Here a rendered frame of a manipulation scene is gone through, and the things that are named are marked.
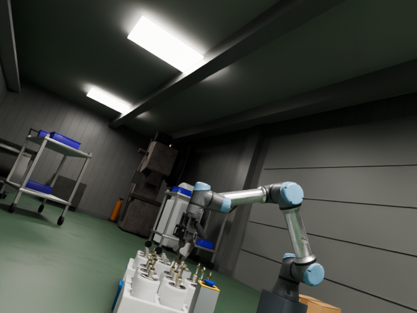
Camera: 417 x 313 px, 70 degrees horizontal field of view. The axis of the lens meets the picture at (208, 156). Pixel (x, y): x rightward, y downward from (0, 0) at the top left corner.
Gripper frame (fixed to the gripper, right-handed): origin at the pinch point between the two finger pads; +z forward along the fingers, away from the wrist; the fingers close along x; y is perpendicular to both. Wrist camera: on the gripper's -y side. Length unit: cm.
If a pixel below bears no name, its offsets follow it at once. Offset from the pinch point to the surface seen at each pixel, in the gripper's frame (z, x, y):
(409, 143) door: -171, 41, -242
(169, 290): 11.0, 10.2, 12.5
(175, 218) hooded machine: -24, -308, -292
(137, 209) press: -18, -450, -311
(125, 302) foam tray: 18.2, 4.5, 26.8
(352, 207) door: -95, -6, -258
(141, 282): 11.0, 3.5, 21.7
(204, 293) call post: 5.3, 29.3, 15.8
